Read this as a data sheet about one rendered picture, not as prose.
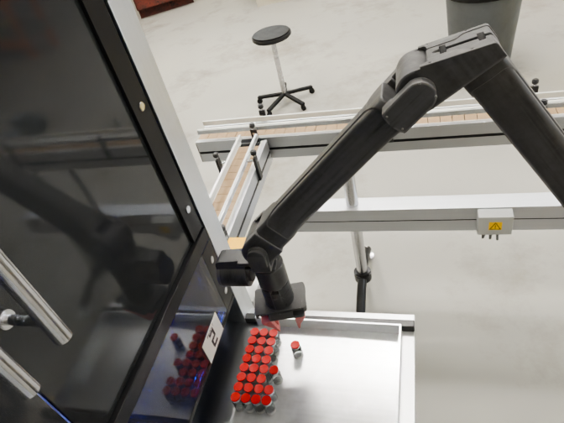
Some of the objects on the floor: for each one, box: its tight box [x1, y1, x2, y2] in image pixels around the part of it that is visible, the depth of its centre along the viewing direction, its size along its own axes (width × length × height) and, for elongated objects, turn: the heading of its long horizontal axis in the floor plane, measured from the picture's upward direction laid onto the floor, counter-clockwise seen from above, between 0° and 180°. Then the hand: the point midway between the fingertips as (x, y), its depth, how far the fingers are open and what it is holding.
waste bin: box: [446, 0, 522, 59], centre depth 343 cm, size 53×53×67 cm
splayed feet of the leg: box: [354, 245, 374, 313], centre depth 222 cm, size 8×50×14 cm, turn 2°
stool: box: [252, 25, 315, 116], centre depth 371 cm, size 49×47×59 cm
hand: (289, 325), depth 98 cm, fingers open, 4 cm apart
